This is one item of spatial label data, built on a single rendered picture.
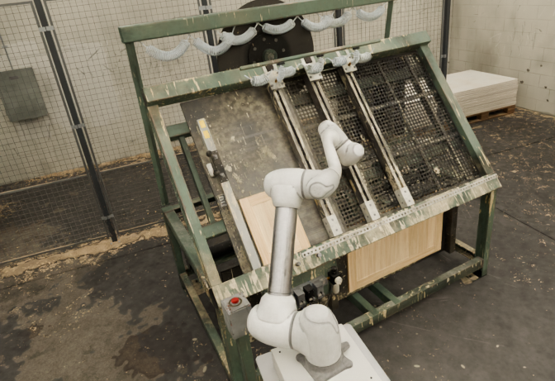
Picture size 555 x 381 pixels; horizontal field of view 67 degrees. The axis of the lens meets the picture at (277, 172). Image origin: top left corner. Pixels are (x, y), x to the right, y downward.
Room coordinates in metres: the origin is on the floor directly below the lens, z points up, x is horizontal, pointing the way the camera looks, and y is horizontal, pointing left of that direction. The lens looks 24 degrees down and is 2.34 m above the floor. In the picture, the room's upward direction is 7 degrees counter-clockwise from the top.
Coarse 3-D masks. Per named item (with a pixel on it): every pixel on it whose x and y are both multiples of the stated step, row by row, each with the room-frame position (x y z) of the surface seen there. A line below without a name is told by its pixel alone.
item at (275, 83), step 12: (264, 72) 2.70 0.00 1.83; (276, 72) 2.72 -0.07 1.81; (276, 84) 2.66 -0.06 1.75; (276, 96) 2.64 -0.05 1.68; (276, 108) 2.64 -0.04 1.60; (288, 108) 2.60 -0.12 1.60; (288, 120) 2.55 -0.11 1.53; (288, 132) 2.51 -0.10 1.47; (300, 144) 2.47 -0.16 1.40; (300, 156) 2.40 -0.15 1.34; (312, 168) 2.36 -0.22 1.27; (324, 204) 2.21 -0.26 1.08; (324, 216) 2.19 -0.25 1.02; (336, 228) 2.13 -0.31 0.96
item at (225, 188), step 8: (200, 120) 2.44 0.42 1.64; (200, 128) 2.40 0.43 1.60; (208, 144) 2.35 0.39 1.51; (216, 176) 2.24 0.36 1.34; (224, 184) 2.19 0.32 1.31; (224, 192) 2.16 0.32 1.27; (232, 192) 2.17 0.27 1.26; (232, 200) 2.14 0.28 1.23; (232, 208) 2.11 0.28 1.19; (232, 216) 2.09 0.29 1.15; (240, 216) 2.09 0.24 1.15; (240, 224) 2.05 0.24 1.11; (240, 232) 2.02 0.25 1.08; (248, 232) 2.03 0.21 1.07; (240, 240) 2.02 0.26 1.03; (248, 240) 2.00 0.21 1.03; (248, 248) 1.97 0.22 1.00; (248, 256) 1.94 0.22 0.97; (256, 256) 1.95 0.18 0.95; (256, 264) 1.92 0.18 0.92
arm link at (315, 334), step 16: (320, 304) 1.33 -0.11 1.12; (304, 320) 1.25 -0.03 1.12; (320, 320) 1.23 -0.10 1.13; (336, 320) 1.28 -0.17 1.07; (304, 336) 1.22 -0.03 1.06; (320, 336) 1.20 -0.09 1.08; (336, 336) 1.22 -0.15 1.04; (304, 352) 1.22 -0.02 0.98; (320, 352) 1.19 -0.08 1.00; (336, 352) 1.21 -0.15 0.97
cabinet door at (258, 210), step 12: (264, 192) 2.24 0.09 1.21; (240, 204) 2.15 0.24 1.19; (252, 204) 2.17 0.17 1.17; (264, 204) 2.19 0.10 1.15; (252, 216) 2.12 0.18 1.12; (264, 216) 2.14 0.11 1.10; (252, 228) 2.07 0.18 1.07; (264, 228) 2.09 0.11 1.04; (300, 228) 2.13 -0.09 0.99; (264, 240) 2.04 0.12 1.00; (300, 240) 2.08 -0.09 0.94; (264, 252) 1.99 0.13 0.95; (264, 264) 1.94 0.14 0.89
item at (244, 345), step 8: (248, 336) 1.61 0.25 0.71; (240, 344) 1.59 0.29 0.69; (248, 344) 1.60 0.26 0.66; (240, 352) 1.59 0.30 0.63; (248, 352) 1.60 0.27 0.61; (240, 360) 1.62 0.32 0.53; (248, 360) 1.60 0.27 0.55; (248, 368) 1.59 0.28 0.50; (248, 376) 1.59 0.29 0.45; (256, 376) 1.61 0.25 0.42
